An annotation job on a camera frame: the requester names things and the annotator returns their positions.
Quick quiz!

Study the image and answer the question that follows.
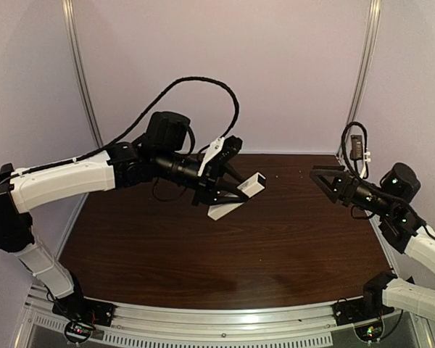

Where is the left black cable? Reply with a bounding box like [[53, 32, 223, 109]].
[[75, 76, 240, 164]]

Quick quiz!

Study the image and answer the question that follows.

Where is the aluminium frame post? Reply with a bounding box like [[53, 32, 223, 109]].
[[61, 0, 108, 160], [336, 0, 382, 160]]

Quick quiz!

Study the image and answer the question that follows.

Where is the right aluminium frame post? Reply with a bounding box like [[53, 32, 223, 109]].
[[336, 0, 382, 160]]

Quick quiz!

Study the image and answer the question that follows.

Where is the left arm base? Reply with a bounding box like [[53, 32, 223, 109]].
[[52, 299, 115, 346]]

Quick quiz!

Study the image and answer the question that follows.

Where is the left aluminium frame post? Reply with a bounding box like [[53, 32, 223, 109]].
[[61, 0, 108, 160]]

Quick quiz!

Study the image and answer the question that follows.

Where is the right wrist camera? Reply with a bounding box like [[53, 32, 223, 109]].
[[349, 134, 370, 179]]

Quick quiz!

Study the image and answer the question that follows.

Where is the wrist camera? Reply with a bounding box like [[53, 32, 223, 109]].
[[349, 134, 370, 179], [198, 136, 243, 177]]

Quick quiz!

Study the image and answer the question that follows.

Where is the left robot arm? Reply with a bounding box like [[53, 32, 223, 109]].
[[0, 111, 249, 320]]

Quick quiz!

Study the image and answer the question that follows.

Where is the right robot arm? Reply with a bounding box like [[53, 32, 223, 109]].
[[310, 162, 435, 322]]

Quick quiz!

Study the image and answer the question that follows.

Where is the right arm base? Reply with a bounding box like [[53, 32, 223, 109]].
[[331, 297, 394, 344]]

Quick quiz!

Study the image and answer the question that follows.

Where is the white remote control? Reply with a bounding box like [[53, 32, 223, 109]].
[[207, 172, 267, 221]]

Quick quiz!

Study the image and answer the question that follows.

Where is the black cable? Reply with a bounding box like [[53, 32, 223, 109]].
[[340, 121, 370, 175], [75, 76, 240, 164]]

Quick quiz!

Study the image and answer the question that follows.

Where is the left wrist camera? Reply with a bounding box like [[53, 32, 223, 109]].
[[198, 136, 243, 177]]

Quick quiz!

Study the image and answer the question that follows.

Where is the aluminium front rail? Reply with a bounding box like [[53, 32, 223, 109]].
[[23, 286, 427, 347]]

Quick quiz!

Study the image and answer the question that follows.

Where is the right black cable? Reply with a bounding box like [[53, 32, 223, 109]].
[[340, 121, 370, 175]]

